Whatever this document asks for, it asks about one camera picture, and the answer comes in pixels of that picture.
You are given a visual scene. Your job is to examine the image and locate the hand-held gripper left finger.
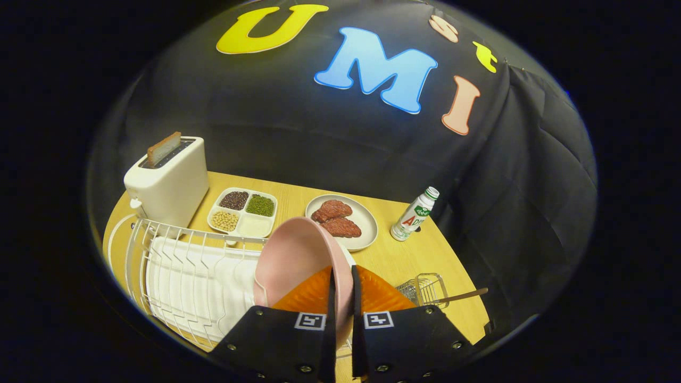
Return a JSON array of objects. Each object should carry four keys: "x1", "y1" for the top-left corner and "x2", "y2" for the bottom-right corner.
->
[{"x1": 210, "y1": 266, "x2": 337, "y2": 383}]

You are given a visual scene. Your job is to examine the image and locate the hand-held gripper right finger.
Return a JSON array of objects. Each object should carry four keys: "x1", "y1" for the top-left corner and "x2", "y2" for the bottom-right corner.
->
[{"x1": 351, "y1": 264, "x2": 474, "y2": 383}]

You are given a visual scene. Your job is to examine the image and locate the metal wire basket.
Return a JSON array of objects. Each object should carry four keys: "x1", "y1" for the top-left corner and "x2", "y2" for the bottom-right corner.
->
[{"x1": 396, "y1": 273, "x2": 450, "y2": 309}]

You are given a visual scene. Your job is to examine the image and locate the pink plate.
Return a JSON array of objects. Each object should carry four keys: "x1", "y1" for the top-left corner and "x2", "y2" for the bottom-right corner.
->
[{"x1": 254, "y1": 217, "x2": 355, "y2": 346}]

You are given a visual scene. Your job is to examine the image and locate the wooden handled spoon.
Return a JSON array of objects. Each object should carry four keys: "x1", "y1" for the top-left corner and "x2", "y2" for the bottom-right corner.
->
[{"x1": 434, "y1": 287, "x2": 489, "y2": 305}]

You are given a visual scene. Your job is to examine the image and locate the white wire dish rack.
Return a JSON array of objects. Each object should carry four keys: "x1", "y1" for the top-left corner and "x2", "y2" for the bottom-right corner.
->
[{"x1": 106, "y1": 213, "x2": 357, "y2": 353}]

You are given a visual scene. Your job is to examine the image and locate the beige plate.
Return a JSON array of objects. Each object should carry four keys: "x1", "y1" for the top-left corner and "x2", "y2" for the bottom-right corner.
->
[{"x1": 305, "y1": 194, "x2": 379, "y2": 252}]

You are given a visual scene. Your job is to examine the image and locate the red meat piece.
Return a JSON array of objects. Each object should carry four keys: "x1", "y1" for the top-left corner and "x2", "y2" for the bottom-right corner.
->
[
  {"x1": 311, "y1": 199, "x2": 353, "y2": 223},
  {"x1": 321, "y1": 217, "x2": 362, "y2": 238}
]

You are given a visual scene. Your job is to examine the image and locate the white ribbed drip tray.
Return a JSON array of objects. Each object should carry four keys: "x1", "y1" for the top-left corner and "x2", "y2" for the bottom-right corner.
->
[{"x1": 145, "y1": 237, "x2": 261, "y2": 341}]

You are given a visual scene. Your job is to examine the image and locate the white bottle green label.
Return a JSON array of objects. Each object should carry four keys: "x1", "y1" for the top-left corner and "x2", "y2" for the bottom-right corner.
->
[{"x1": 390, "y1": 186, "x2": 440, "y2": 242}]

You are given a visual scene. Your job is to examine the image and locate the white divided tray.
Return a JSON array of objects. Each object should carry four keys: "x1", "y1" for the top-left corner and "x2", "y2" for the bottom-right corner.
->
[{"x1": 207, "y1": 187, "x2": 278, "y2": 239}]

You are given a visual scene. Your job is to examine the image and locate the pile of green beans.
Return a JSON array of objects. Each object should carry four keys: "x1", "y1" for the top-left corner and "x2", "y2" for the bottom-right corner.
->
[{"x1": 245, "y1": 194, "x2": 276, "y2": 217}]

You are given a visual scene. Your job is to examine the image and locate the pile of yellow soybeans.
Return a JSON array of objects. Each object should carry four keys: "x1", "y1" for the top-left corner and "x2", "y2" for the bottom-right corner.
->
[{"x1": 211, "y1": 210, "x2": 240, "y2": 232}]

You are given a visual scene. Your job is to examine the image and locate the pile of dark beans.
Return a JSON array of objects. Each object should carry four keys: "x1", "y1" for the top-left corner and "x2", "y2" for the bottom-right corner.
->
[{"x1": 219, "y1": 191, "x2": 250, "y2": 211}]

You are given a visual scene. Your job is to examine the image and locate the white toaster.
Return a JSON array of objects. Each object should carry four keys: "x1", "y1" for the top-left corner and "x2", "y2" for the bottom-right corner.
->
[{"x1": 123, "y1": 136, "x2": 210, "y2": 233}]

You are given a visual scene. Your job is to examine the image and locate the brown toast slice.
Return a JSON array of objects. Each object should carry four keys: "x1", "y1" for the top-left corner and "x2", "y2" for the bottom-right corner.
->
[{"x1": 146, "y1": 131, "x2": 182, "y2": 168}]

